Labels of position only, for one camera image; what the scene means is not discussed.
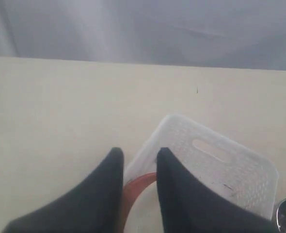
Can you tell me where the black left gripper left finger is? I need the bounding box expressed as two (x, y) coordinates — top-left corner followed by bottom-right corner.
(3, 148), (124, 233)

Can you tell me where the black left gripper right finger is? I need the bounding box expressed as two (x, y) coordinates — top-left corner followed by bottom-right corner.
(157, 148), (278, 233)

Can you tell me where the brown red plate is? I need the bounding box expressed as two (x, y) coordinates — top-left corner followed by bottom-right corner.
(117, 172), (157, 233)

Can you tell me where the white woven plastic basket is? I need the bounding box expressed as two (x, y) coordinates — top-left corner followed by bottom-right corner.
(124, 115), (278, 219)

